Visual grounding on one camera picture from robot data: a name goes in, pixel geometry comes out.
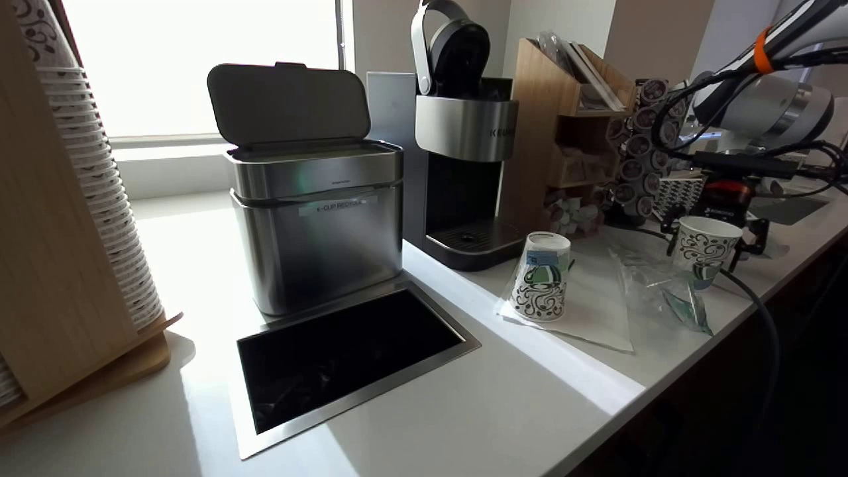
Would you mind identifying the steel pod recycling bin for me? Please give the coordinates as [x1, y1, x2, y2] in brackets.
[207, 62, 405, 317]

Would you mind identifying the black silver coffee machine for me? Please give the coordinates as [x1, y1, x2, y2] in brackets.
[366, 0, 529, 272]

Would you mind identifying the patterned box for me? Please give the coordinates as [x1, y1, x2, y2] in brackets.
[652, 174, 707, 223]

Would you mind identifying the coffee pod carousel rack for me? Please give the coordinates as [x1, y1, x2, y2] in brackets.
[604, 78, 691, 227]

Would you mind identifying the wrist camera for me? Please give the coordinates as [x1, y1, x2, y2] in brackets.
[692, 150, 800, 180]

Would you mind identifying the white paper napkin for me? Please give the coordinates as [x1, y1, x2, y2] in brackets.
[496, 246, 635, 353]

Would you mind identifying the row of packets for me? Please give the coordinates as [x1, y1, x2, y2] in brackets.
[560, 141, 615, 185]

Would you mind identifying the steel counter waste chute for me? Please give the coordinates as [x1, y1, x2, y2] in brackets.
[227, 278, 482, 462]

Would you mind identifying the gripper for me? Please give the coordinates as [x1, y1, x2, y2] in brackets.
[662, 178, 772, 273]

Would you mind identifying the grey bin lid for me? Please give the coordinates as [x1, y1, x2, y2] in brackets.
[207, 62, 371, 151]

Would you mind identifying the silver coffee machine lever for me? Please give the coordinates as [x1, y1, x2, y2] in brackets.
[410, 0, 470, 97]

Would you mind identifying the stack of paper cups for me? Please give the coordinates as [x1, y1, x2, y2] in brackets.
[10, 0, 166, 333]

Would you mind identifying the window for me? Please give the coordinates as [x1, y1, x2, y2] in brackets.
[62, 0, 353, 148]

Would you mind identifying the patterned paper cup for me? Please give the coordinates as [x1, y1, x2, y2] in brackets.
[672, 216, 744, 290]
[512, 231, 572, 323]

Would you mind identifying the black cable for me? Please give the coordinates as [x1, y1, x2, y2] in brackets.
[623, 224, 784, 431]

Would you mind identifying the wooden condiment organiser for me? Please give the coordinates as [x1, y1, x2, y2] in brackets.
[498, 37, 638, 238]

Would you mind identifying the stack of cup lids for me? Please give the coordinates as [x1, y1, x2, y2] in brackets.
[537, 29, 628, 112]

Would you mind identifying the wooden cup dispenser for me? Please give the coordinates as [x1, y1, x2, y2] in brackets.
[0, 0, 184, 435]

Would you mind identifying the clear plastic bag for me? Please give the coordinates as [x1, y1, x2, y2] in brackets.
[608, 244, 714, 337]

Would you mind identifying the heap of creamer cups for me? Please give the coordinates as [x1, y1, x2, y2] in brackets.
[545, 189, 605, 237]

